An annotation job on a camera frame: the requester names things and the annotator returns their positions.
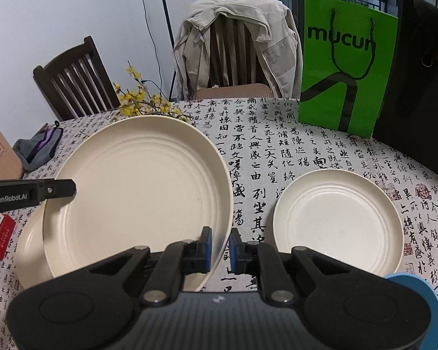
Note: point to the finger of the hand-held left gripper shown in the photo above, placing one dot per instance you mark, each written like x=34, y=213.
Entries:
x=60, y=189

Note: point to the dark wooden chair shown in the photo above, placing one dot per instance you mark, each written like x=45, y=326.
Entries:
x=222, y=54
x=64, y=60

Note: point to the cream plate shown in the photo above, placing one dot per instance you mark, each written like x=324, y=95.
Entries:
x=138, y=189
x=29, y=255
x=337, y=222

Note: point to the grey purple pouch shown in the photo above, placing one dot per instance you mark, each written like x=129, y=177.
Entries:
x=33, y=149

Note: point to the studio light on stand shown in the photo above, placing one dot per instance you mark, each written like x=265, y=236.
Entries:
x=165, y=7

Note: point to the beige jacket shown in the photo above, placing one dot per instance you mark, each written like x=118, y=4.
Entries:
x=277, y=54

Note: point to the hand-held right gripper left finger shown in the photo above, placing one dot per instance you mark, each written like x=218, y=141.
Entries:
x=206, y=249

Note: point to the green paper bag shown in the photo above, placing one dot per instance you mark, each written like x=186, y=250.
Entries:
x=321, y=80

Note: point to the red box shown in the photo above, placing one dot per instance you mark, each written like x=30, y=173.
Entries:
x=5, y=237

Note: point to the black paper bag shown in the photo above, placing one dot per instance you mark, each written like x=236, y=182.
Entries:
x=416, y=116

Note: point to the blue bowl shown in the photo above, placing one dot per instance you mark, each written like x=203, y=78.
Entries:
x=429, y=299

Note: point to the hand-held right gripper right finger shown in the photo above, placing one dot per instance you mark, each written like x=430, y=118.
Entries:
x=234, y=251

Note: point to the brown seat cushion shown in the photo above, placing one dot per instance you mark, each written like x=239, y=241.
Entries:
x=233, y=91

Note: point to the pink suitcase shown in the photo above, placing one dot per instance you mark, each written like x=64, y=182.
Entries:
x=0, y=153

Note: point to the yellow flower branch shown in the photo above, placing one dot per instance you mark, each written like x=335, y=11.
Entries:
x=135, y=98

